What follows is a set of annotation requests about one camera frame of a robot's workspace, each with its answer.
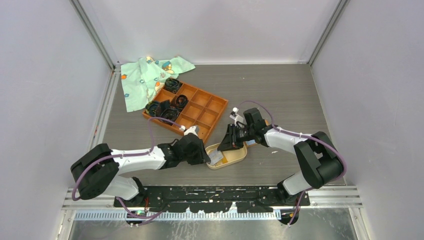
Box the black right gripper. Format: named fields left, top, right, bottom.
left=217, top=123, right=255, bottom=152

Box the silver VIP credit card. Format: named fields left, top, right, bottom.
left=208, top=151, right=224, bottom=166

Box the cream oval plastic tray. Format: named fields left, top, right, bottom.
left=205, top=143, right=248, bottom=170

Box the orange leather card holder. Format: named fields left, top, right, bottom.
left=244, top=119, right=269, bottom=148

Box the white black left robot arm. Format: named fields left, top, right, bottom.
left=70, top=133, right=211, bottom=207

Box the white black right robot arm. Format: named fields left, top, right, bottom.
left=217, top=108, right=346, bottom=206

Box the gold VIP credit card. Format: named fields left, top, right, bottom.
left=220, top=154, right=232, bottom=165

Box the orange wooden compartment tray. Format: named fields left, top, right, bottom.
left=142, top=81, right=228, bottom=143

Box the black rolled belt middle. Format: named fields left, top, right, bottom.
left=171, top=94, right=189, bottom=112

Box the black rolled belt large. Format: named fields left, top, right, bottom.
left=155, top=100, right=181, bottom=122

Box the black rolled belt left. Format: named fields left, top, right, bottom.
left=145, top=101, right=160, bottom=117

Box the black rolled belt top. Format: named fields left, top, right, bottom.
left=163, top=78, right=182, bottom=94

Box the green patterned cloth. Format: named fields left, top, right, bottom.
left=121, top=56, right=196, bottom=113

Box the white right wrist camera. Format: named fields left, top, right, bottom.
left=230, top=107, right=245, bottom=128

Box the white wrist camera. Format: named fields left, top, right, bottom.
left=230, top=107, right=245, bottom=128
left=183, top=125, right=200, bottom=136

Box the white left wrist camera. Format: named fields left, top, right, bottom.
left=183, top=125, right=200, bottom=136

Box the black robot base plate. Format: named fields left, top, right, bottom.
left=124, top=185, right=310, bottom=213

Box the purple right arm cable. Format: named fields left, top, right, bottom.
left=237, top=100, right=348, bottom=227

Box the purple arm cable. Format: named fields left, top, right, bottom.
left=237, top=100, right=348, bottom=227
left=71, top=116, right=186, bottom=227

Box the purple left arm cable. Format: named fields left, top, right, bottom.
left=71, top=116, right=186, bottom=227

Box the white slotted cable duct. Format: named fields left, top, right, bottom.
left=74, top=209, right=281, bottom=221

